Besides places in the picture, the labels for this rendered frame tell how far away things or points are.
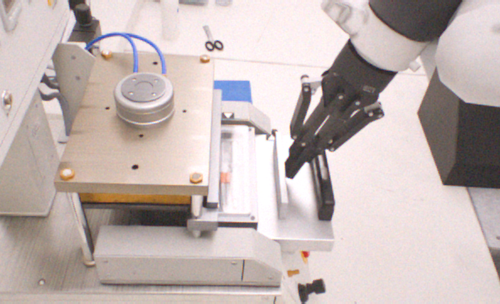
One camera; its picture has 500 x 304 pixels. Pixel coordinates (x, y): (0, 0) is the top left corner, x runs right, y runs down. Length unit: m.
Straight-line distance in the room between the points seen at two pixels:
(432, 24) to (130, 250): 0.46
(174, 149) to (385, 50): 0.28
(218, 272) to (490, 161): 0.69
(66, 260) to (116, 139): 0.21
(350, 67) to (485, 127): 0.59
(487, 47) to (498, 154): 0.70
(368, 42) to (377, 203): 0.56
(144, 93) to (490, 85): 0.40
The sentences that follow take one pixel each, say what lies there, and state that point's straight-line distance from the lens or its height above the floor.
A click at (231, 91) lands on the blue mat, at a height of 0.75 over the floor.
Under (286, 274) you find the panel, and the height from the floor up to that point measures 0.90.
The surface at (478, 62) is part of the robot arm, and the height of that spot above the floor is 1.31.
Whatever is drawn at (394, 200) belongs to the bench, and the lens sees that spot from 1.12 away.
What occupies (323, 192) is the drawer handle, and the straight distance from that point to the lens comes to 0.73.
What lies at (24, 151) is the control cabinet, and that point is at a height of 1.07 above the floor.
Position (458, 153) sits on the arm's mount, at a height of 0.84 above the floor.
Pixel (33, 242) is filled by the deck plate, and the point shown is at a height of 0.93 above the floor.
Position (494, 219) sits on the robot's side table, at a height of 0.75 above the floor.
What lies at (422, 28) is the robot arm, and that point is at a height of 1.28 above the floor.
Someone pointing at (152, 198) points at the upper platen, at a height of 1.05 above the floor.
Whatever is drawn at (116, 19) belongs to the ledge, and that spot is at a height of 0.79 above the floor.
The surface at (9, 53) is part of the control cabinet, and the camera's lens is 0.60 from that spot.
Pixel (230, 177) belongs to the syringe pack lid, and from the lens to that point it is 0.74.
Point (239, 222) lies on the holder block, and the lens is 0.70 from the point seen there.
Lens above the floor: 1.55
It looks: 45 degrees down
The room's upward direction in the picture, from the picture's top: 5 degrees clockwise
